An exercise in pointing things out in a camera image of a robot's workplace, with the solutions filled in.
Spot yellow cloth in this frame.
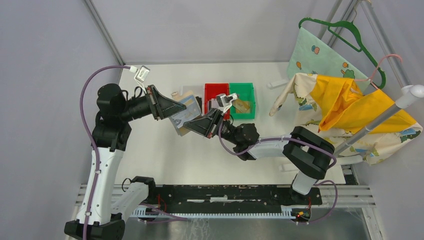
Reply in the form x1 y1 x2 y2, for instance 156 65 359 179
309 75 418 134

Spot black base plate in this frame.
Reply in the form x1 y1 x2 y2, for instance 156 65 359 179
144 184 323 214

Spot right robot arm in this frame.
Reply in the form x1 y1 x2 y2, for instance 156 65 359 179
183 108 337 204

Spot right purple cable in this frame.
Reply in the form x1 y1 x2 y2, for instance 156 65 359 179
217 99 339 226

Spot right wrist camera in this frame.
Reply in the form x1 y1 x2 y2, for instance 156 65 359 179
215 93 239 115

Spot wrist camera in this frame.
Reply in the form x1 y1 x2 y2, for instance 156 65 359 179
215 93 239 115
129 65 151 90

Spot gold card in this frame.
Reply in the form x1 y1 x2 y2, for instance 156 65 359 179
232 98 251 114

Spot dinosaur print cloth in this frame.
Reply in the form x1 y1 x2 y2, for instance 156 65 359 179
269 73 423 165

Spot green clothes hanger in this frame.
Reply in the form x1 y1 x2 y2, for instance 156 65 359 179
298 17 387 89

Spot black cards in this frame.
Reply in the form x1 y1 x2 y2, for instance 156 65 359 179
195 96 203 114

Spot white plastic bin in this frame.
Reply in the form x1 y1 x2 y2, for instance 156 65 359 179
179 85 205 98

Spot purple cable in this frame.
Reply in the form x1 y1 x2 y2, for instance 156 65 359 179
79 64 189 240
217 99 339 226

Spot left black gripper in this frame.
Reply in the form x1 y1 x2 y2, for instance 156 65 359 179
119 84 187 122

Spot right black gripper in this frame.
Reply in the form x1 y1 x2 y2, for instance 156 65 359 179
183 108 240 146

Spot green patterned cloth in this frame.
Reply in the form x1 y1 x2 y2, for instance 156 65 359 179
286 27 369 91

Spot white cable tray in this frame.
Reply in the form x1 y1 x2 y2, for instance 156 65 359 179
127 205 294 220

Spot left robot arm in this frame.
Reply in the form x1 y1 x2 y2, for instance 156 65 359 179
64 83 187 240

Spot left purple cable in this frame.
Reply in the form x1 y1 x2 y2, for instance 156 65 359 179
79 64 189 240

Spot green plastic bin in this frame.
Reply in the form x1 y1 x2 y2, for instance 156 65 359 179
229 82 256 120

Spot beige card holder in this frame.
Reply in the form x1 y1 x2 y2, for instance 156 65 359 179
169 90 202 137

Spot pink clothes hanger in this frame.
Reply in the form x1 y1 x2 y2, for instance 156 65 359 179
355 53 404 92

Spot red plastic bin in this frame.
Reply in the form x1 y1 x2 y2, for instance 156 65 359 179
203 83 230 114

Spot clear plastic box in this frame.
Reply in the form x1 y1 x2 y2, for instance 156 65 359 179
266 79 289 90

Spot metal rack pole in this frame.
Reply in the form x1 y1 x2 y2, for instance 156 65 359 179
334 84 424 157

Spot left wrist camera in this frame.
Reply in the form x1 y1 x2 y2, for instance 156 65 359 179
129 65 151 90

